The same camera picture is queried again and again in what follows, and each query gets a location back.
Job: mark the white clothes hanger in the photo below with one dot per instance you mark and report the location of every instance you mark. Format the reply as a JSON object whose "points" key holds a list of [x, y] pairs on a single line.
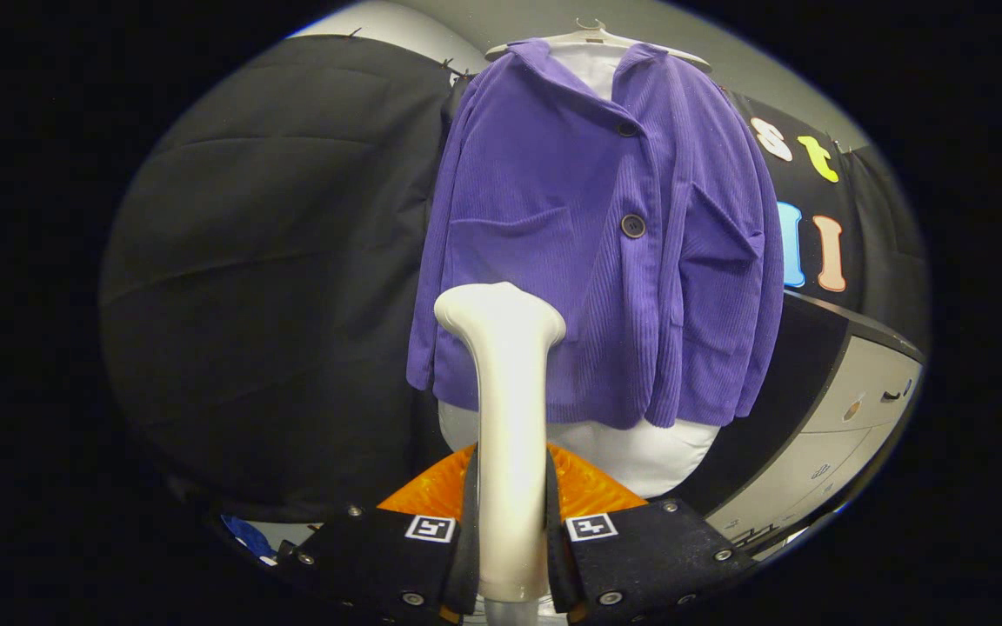
{"points": [[597, 36]]}

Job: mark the grey cabinet with black top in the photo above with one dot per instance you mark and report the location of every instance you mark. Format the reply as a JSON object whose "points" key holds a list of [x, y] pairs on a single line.
{"points": [[814, 452]]}

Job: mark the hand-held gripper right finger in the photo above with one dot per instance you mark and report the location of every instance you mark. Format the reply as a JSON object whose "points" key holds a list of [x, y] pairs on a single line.
{"points": [[558, 574]]}

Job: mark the black quilted curtain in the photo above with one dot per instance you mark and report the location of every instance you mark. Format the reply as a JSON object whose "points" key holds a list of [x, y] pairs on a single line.
{"points": [[892, 252], [275, 287]]}

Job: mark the blue object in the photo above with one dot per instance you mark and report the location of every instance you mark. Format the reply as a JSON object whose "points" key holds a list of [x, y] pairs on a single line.
{"points": [[249, 537]]}

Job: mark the white garment steamer head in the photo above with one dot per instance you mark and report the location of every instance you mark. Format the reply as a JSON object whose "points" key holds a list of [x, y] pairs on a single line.
{"points": [[510, 417]]}

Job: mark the black backdrop cloth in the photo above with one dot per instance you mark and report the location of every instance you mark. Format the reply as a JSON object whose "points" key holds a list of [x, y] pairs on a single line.
{"points": [[814, 187]]}

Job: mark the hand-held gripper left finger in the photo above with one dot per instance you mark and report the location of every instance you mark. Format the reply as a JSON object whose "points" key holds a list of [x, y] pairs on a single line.
{"points": [[466, 574]]}

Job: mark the white garment form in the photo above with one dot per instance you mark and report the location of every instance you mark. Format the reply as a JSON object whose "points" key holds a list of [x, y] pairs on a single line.
{"points": [[640, 452]]}

